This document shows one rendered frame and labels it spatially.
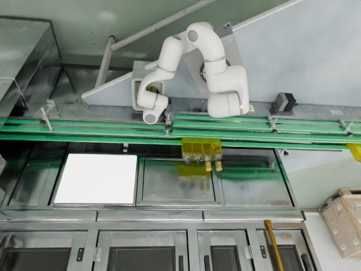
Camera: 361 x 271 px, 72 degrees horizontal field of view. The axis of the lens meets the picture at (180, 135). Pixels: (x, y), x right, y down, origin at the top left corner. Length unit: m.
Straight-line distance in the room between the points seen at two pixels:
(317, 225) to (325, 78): 4.06
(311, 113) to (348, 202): 3.45
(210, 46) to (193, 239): 0.92
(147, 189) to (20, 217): 0.64
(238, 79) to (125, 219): 0.88
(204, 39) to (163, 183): 0.84
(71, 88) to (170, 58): 1.20
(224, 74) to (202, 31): 0.18
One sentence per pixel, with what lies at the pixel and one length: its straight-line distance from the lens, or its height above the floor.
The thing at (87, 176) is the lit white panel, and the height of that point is 1.15.
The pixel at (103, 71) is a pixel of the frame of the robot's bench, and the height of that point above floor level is 0.48.
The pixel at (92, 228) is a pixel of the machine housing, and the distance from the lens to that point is 1.40.
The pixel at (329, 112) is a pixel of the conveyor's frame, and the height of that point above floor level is 0.82.
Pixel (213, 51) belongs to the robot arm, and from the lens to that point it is 0.97.
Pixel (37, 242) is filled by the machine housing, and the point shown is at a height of 1.49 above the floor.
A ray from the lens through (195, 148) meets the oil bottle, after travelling 1.42.
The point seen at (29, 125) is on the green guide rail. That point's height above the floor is 0.92.
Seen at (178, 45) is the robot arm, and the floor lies 1.00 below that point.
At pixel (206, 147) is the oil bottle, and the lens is 1.44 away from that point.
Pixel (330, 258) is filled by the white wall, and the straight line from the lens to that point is 5.32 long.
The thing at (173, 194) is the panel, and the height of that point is 1.25.
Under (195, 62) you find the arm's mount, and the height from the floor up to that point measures 0.86.
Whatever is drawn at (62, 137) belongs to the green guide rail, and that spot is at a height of 0.94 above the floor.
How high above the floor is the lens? 1.89
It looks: 40 degrees down
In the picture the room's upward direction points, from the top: 177 degrees clockwise
